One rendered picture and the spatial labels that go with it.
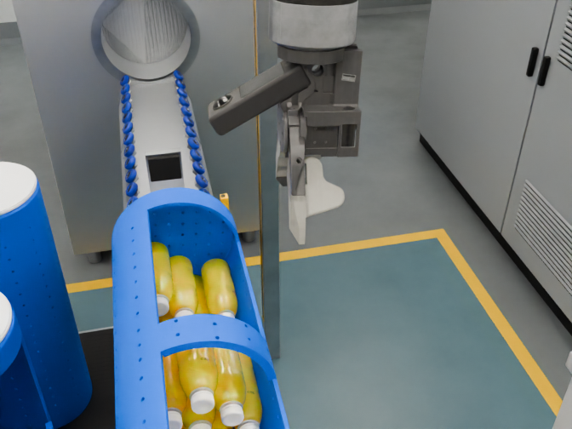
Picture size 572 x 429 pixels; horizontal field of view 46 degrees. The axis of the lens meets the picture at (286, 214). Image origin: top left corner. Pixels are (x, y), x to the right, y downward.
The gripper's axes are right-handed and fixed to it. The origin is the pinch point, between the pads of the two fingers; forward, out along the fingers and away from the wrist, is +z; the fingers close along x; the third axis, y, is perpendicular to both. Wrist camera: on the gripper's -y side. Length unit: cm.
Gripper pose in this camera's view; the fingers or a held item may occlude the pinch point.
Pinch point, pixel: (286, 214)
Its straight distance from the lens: 78.4
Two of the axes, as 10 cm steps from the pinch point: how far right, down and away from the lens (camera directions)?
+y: 9.9, -0.3, 1.2
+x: -1.3, -4.6, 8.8
